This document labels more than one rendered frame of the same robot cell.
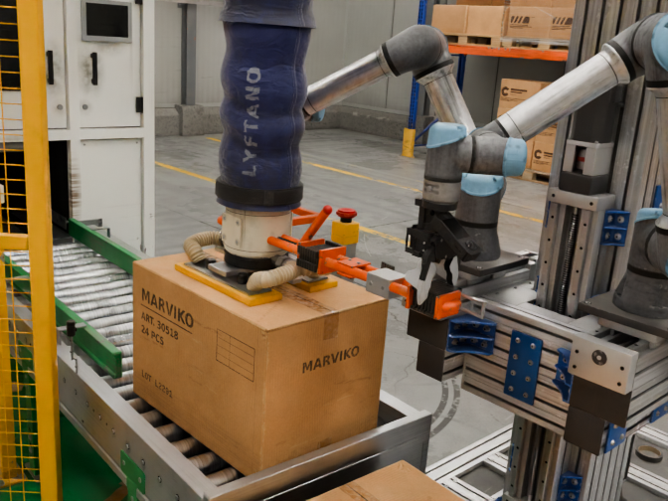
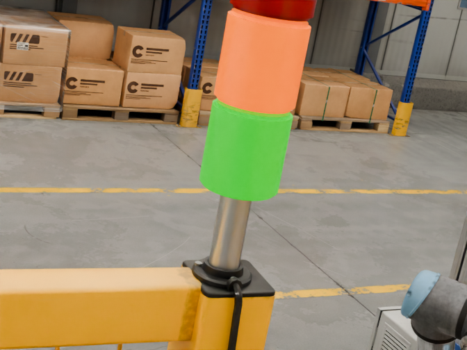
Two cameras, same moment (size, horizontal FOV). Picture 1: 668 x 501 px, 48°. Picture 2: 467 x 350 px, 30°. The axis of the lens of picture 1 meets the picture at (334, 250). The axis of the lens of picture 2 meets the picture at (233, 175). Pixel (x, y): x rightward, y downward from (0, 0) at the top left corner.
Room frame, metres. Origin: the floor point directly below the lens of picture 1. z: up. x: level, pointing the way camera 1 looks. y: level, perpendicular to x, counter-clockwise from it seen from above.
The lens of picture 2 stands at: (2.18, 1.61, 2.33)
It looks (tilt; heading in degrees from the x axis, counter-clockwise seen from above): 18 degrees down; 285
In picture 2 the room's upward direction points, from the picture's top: 10 degrees clockwise
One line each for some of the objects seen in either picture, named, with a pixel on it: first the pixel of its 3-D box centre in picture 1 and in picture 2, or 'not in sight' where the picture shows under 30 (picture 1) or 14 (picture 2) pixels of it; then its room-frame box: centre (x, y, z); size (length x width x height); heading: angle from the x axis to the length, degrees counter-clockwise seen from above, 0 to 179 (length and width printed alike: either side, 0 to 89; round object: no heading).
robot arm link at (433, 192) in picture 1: (440, 191); not in sight; (1.46, -0.20, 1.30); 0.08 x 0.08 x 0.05
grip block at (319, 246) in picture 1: (321, 255); not in sight; (1.70, 0.03, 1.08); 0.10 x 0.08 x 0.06; 134
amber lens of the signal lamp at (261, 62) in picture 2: not in sight; (261, 60); (2.30, 1.11, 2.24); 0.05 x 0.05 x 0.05
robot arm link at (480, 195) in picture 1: (479, 193); not in sight; (1.97, -0.38, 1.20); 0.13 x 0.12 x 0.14; 164
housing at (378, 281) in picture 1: (387, 283); not in sight; (1.55, -0.12, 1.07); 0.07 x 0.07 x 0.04; 44
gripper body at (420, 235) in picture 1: (433, 229); not in sight; (1.47, -0.20, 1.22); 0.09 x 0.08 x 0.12; 44
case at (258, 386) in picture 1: (252, 347); not in sight; (1.88, 0.20, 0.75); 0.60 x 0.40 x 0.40; 45
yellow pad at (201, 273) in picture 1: (226, 275); not in sight; (1.81, 0.27, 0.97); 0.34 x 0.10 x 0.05; 44
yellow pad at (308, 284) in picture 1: (282, 264); not in sight; (1.95, 0.14, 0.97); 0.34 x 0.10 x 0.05; 44
